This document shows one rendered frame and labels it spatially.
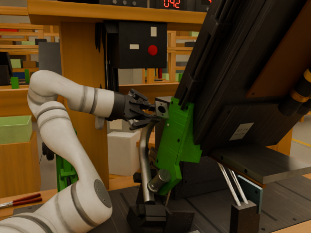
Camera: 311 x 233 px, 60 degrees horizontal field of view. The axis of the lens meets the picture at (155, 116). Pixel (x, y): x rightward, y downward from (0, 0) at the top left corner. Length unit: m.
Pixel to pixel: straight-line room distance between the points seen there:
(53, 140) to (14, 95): 0.49
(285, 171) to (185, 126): 0.25
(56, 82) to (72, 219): 0.33
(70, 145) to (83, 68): 0.45
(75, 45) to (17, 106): 0.30
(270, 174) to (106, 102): 0.43
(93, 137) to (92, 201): 0.54
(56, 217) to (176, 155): 0.34
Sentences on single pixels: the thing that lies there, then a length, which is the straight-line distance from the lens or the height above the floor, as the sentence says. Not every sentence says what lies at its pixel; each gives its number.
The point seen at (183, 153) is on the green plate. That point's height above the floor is 1.14.
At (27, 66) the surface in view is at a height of 1.17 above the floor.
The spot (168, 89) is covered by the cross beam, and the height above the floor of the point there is 1.25.
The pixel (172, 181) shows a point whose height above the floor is 1.07.
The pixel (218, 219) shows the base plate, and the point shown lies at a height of 0.90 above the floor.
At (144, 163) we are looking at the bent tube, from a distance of 0.82.
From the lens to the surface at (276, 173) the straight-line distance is 0.68.
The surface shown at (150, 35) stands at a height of 1.46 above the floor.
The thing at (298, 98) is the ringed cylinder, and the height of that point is 1.29.
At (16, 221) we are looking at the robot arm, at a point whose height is 1.20.
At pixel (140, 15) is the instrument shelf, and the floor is 1.52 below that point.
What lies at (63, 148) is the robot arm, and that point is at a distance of 0.58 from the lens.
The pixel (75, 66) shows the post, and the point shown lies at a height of 1.36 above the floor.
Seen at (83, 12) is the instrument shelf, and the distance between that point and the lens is 0.86.
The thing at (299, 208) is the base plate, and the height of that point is 0.90.
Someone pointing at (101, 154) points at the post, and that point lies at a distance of 1.04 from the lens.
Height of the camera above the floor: 1.38
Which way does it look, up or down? 12 degrees down
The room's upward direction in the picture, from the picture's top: straight up
